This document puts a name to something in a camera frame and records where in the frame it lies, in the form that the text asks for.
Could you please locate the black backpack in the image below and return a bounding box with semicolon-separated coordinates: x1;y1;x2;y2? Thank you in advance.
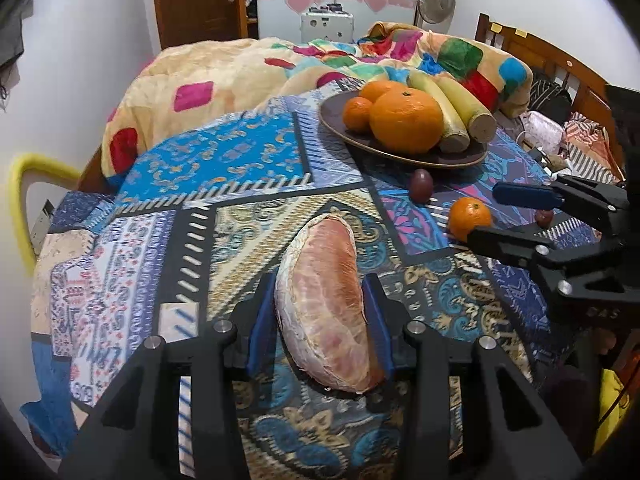
527;79;574;124

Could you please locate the large orange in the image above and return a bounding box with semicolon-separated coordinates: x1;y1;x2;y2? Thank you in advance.
369;85;445;155

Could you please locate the colourful patchwork blanket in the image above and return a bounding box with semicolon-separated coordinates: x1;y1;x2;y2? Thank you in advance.
100;21;534;192

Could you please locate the yellow cloth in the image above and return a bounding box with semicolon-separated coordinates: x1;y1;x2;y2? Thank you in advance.
597;368;632;444

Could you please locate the peeled pomelo segment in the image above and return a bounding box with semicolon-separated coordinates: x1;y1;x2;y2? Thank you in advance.
275;213;386;394

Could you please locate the purple round plate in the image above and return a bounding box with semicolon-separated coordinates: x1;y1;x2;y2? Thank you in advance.
320;87;490;169

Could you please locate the orange with sticker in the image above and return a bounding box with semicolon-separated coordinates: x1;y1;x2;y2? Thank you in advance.
358;79;407;107

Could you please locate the striped cloth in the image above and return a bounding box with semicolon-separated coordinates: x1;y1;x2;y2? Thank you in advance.
564;112;623;183

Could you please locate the white metal case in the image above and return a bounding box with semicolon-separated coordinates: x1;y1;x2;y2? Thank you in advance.
300;6;356;42

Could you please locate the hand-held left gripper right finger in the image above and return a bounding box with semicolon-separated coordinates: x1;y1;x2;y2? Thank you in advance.
361;274;584;480

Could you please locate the wall socket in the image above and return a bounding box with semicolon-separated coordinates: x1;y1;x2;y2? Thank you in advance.
30;199;57;247

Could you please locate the brown wooden door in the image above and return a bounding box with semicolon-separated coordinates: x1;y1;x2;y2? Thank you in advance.
152;0;249;52

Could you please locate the yellow foam tube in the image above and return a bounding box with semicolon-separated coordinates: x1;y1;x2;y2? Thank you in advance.
8;153;84;272

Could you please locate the standing electric fan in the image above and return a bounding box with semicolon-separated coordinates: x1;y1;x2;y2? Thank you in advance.
414;0;457;29

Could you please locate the sugarcane piece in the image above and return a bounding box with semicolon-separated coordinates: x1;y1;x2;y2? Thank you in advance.
407;69;471;154
434;77;498;144

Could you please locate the small tangerine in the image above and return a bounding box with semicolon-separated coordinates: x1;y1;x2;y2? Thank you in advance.
342;96;375;134
447;196;494;244

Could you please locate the blue patterned bed sheet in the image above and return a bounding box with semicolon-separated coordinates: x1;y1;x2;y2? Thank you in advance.
20;77;626;480

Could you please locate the pink pouch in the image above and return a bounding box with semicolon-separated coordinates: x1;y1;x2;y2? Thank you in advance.
524;110;567;155

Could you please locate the wooden bed headboard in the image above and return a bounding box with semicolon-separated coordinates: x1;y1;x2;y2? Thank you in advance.
474;12;627;182

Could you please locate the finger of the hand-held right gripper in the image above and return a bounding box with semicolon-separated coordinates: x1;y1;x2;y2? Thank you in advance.
467;224;608;303
492;174;632;233

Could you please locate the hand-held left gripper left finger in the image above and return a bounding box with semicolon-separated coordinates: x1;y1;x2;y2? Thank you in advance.
60;272;281;480

